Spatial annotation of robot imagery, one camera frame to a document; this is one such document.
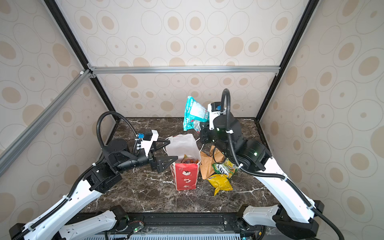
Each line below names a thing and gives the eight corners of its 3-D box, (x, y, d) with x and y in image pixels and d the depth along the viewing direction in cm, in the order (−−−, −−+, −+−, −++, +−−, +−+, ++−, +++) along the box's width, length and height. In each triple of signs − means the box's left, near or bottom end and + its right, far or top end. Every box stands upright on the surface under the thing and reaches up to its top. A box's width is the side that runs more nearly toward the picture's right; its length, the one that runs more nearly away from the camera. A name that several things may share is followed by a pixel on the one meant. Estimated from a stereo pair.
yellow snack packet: (212, 195, 84) (213, 191, 79) (207, 180, 90) (208, 175, 84) (231, 190, 86) (234, 186, 81) (225, 176, 92) (227, 171, 86)
